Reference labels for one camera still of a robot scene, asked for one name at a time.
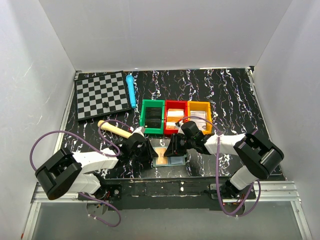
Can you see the green card holder wallet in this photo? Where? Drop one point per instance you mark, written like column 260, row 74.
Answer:
column 170, row 158

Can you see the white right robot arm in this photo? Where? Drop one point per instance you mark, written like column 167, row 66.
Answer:
column 259, row 155

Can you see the blue toy microphone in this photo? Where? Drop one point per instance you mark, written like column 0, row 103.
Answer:
column 131, row 90

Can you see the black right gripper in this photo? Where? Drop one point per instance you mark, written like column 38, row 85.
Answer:
column 173, row 149

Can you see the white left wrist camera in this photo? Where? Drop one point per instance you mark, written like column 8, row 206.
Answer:
column 139, row 130

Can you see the grey printed card stack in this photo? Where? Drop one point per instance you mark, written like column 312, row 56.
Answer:
column 201, row 116

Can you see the wooden stick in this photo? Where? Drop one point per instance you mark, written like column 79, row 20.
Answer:
column 113, row 129

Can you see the black cards stack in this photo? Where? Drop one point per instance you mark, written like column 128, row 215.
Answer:
column 153, row 117

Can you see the grey black chessboard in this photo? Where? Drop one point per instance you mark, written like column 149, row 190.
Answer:
column 92, row 91

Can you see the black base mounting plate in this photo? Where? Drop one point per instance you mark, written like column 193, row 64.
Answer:
column 164, row 193

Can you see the black chess piece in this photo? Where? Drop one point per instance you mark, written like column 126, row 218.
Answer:
column 106, row 104

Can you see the orange plastic bin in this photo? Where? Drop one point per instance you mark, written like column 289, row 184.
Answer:
column 200, row 109

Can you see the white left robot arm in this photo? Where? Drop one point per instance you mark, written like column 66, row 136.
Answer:
column 67, row 171

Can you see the orange white card stack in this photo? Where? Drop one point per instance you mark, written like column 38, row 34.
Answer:
column 170, row 125
column 175, row 113

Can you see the green plastic bin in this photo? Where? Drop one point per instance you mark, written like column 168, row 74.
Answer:
column 152, row 103

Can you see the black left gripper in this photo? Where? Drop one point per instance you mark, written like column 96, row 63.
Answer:
column 149, row 151

